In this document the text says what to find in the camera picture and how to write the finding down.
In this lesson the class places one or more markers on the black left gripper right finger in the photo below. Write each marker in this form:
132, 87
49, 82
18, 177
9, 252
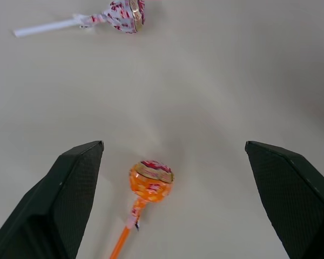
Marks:
291, 199

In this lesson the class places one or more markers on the white red wrapped lollipop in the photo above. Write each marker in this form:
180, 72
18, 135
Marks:
121, 16

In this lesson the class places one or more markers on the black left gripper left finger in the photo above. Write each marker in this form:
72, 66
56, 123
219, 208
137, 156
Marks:
51, 205

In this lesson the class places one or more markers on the orange lollipop orange stick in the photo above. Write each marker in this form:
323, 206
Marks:
151, 180

